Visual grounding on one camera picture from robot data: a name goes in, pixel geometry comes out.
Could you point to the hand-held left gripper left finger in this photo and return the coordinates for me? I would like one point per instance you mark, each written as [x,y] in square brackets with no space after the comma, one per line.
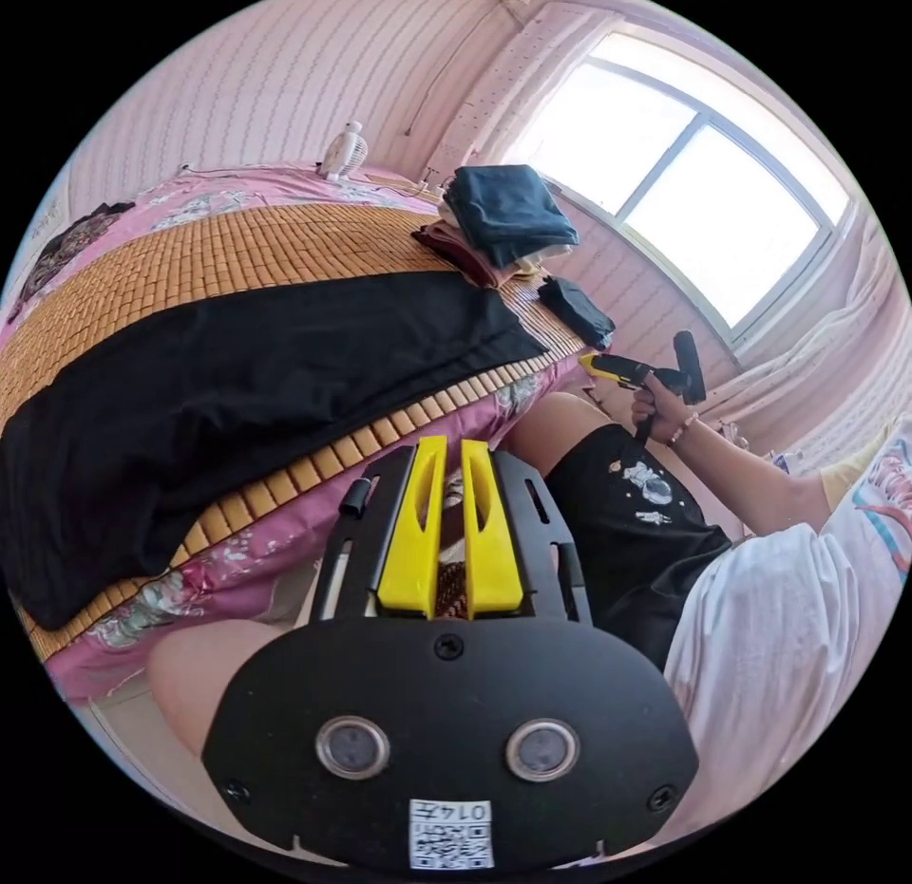
[410,535]

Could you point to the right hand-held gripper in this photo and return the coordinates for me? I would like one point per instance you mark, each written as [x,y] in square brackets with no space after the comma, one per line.
[638,373]

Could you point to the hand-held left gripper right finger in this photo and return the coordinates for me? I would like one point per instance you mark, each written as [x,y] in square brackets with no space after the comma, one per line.
[492,542]

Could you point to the person's right forearm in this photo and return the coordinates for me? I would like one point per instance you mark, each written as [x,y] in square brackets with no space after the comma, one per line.
[755,481]

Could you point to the black long pants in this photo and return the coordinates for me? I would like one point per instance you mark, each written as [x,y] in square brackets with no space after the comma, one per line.
[235,407]

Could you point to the person's right hand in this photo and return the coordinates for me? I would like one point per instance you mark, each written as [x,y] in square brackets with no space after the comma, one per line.
[659,414]

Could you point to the folded black garment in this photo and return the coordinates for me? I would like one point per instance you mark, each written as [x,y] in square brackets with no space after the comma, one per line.
[578,313]

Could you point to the pile of clothes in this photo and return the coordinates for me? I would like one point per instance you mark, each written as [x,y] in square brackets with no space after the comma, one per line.
[499,222]

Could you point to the window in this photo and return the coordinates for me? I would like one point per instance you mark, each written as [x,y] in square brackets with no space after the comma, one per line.
[684,179]

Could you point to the person's body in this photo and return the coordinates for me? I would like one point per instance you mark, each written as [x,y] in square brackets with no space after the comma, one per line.
[712,578]

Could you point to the white curtain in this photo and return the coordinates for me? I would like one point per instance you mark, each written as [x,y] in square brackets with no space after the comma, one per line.
[819,371]

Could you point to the white fan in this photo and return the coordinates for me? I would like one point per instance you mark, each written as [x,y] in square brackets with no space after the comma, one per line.
[342,154]

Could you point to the bed with woven mat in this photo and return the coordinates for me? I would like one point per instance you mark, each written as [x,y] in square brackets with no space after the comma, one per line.
[214,250]

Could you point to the dark patterned garment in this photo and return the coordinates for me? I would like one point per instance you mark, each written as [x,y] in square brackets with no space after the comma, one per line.
[64,246]

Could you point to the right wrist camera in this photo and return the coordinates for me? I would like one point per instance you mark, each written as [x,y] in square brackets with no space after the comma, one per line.
[690,368]

